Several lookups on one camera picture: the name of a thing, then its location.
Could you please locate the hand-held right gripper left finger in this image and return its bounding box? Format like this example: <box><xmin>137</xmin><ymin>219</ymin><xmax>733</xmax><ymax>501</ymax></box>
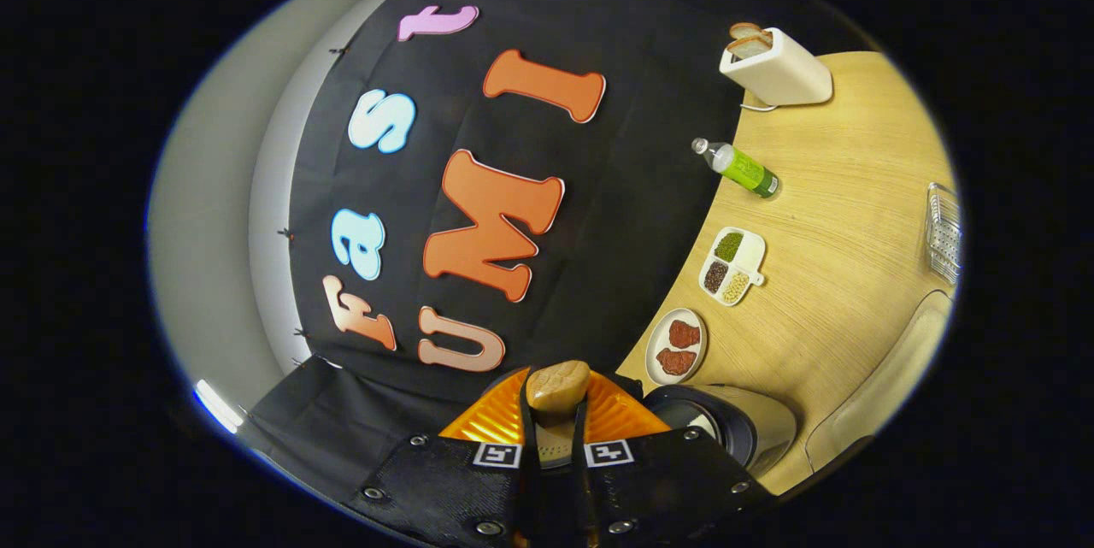
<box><xmin>346</xmin><ymin>367</ymin><xmax>541</xmax><ymax>548</ymax></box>

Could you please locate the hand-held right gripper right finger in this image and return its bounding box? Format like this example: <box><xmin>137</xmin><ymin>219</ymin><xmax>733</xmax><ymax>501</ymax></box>
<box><xmin>571</xmin><ymin>373</ymin><xmax>770</xmax><ymax>548</ymax></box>

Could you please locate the wooden spoon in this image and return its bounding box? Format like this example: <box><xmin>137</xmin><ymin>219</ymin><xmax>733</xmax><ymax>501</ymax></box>
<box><xmin>525</xmin><ymin>360</ymin><xmax>592</xmax><ymax>470</ymax></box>

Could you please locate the black rice cooker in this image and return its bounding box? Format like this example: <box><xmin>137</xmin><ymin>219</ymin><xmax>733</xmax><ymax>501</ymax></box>
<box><xmin>641</xmin><ymin>384</ymin><xmax>798</xmax><ymax>480</ymax></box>

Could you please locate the white round plate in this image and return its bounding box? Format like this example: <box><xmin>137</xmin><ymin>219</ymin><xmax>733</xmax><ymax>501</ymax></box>
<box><xmin>644</xmin><ymin>308</ymin><xmax>709</xmax><ymax>386</ymax></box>

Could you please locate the white compartment dish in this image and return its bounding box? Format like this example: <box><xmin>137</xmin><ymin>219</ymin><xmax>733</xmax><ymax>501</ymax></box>
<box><xmin>698</xmin><ymin>226</ymin><xmax>768</xmax><ymax>308</ymax></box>

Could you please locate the black backdrop cloth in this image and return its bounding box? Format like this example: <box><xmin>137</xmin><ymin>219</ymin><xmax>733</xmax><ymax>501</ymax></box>
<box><xmin>239</xmin><ymin>0</ymin><xmax>856</xmax><ymax>515</ymax></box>

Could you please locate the ceiling light panel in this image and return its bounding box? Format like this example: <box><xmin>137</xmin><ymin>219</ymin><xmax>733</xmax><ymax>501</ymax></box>
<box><xmin>193</xmin><ymin>379</ymin><xmax>249</xmax><ymax>435</ymax></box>

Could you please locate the white rectangular tray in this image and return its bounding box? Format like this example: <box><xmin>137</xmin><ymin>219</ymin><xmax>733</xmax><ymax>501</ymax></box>
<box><xmin>805</xmin><ymin>289</ymin><xmax>956</xmax><ymax>476</ymax></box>

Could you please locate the green label plastic bottle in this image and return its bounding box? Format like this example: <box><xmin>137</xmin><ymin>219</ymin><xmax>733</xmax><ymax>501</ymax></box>
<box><xmin>691</xmin><ymin>138</ymin><xmax>781</xmax><ymax>200</ymax></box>

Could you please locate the white toaster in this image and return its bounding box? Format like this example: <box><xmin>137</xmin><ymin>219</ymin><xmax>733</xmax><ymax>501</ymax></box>
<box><xmin>719</xmin><ymin>27</ymin><xmax>834</xmax><ymax>108</ymax></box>

